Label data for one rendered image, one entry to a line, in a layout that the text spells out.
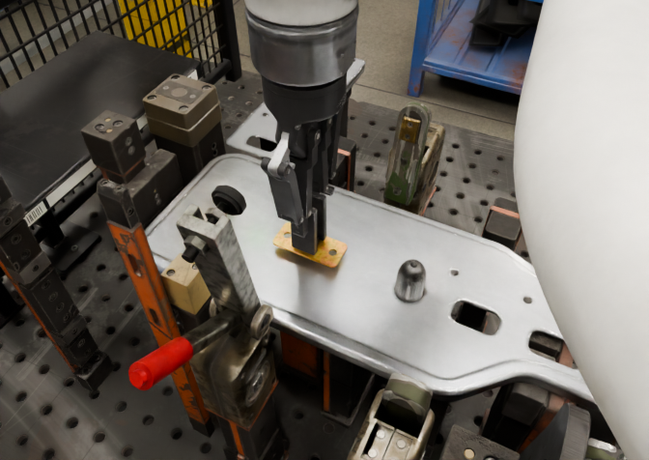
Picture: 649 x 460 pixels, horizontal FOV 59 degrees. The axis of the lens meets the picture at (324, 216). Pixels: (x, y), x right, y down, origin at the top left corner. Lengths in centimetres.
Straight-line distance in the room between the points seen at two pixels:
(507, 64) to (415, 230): 201
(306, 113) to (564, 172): 35
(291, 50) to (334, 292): 30
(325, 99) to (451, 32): 237
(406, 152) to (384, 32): 243
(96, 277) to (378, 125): 69
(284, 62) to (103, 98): 50
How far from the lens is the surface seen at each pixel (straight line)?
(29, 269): 76
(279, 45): 45
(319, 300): 64
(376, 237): 70
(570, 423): 40
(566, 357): 67
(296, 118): 50
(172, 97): 83
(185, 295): 60
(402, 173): 74
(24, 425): 100
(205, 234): 42
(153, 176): 80
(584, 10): 25
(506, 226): 75
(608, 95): 19
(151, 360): 45
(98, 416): 96
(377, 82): 274
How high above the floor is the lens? 153
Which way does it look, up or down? 47 degrees down
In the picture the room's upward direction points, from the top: straight up
